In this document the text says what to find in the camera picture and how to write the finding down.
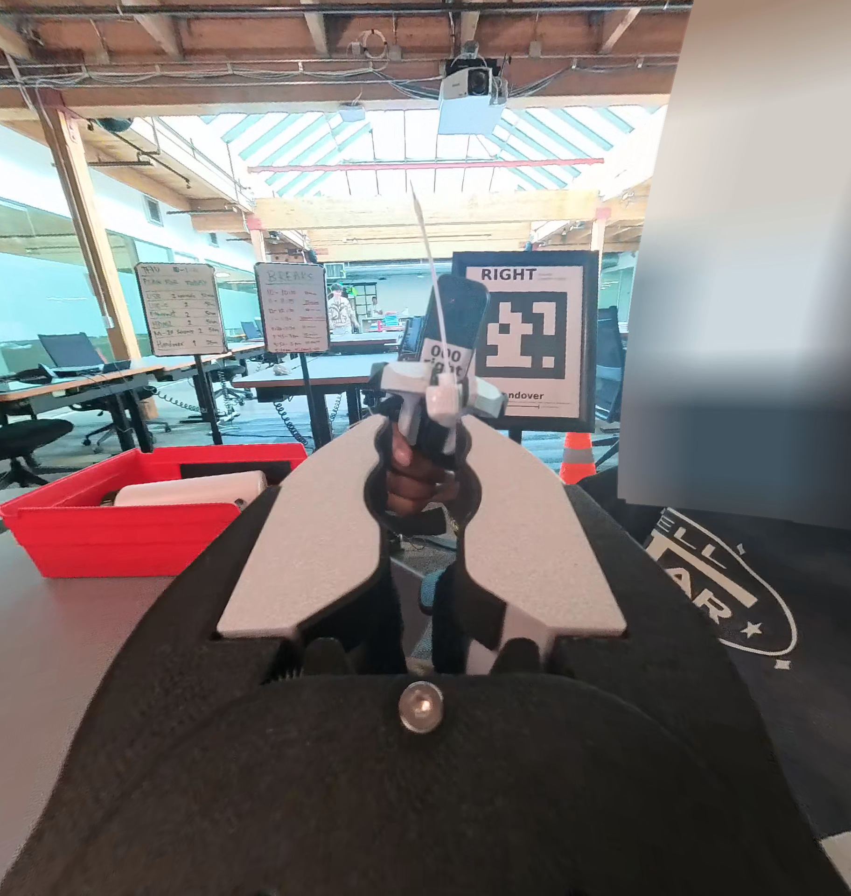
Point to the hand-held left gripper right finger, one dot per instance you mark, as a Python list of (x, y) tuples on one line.
[(537, 553)]

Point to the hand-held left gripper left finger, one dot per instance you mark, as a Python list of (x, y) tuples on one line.
[(306, 553)]

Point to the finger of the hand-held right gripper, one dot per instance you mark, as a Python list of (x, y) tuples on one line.
[(486, 399), (404, 383)]

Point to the thin white rod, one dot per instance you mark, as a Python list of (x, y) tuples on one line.
[(443, 404)]

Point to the red plastic storage bin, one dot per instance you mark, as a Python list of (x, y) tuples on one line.
[(117, 542)]

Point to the person's right hand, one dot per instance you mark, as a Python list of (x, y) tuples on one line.
[(415, 486)]

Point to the wooden office desk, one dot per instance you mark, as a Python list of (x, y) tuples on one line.
[(313, 371), (82, 381)]

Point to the orange traffic cone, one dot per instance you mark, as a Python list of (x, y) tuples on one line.
[(578, 458)]

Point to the black mesh office chair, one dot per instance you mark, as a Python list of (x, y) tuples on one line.
[(430, 593)]

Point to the black framed marker sign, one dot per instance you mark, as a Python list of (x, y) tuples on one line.
[(583, 336)]

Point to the handwritten whiteboard sign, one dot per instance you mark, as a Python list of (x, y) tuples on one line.
[(180, 308), (292, 308)]

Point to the white ceiling projector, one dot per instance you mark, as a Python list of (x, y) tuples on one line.
[(471, 105)]

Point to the wooden support post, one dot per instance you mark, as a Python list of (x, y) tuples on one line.
[(82, 210)]

